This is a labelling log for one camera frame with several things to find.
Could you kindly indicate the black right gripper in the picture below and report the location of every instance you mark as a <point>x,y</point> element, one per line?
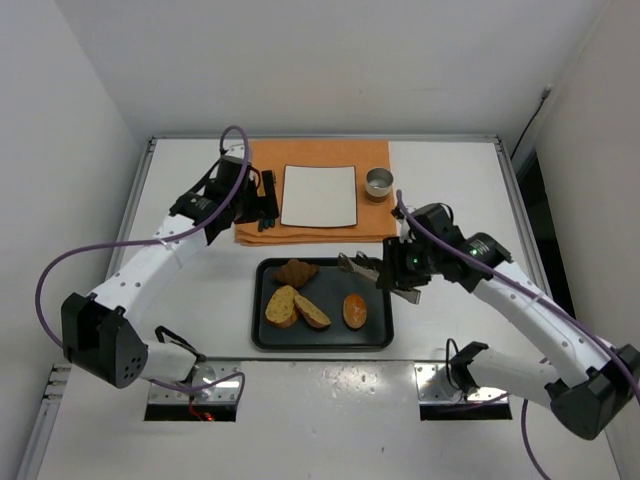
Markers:
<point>393,265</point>

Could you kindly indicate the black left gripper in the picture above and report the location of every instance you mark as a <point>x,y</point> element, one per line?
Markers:
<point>268,195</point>

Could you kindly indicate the metal tongs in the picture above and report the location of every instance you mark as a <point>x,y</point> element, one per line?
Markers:
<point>349,265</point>

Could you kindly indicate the sesame bread roll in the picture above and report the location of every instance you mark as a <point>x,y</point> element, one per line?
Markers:
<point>354,311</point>

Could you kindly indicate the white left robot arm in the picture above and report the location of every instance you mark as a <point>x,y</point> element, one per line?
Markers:
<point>100,330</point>

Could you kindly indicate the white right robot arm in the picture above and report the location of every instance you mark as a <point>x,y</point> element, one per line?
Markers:
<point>585,381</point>

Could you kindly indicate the left bread slice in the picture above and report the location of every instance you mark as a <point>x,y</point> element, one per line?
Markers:
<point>281,310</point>

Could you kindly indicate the bread slice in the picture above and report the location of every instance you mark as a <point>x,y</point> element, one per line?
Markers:
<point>314,316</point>
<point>281,310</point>

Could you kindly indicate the right bread slice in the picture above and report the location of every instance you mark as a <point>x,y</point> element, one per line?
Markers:
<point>314,316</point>

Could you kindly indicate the white square plate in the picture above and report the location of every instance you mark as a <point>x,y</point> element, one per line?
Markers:
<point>319,197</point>

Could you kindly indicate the orange cloth placemat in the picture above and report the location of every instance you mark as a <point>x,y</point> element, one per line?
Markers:
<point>375,221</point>

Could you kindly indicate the brown croissant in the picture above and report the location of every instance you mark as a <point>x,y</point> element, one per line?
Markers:
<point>295,273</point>

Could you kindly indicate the metal cup with brown sleeve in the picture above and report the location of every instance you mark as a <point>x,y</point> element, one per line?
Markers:
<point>378,184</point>

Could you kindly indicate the black baking tray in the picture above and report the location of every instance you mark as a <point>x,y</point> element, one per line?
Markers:
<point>327,290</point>

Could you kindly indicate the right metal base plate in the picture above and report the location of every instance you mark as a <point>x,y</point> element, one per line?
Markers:
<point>433,389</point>

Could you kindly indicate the metal base plate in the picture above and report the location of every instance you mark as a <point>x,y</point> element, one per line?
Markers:
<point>433,389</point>
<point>212,383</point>

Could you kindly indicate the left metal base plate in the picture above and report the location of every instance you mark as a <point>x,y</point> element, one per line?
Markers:
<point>212,383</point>

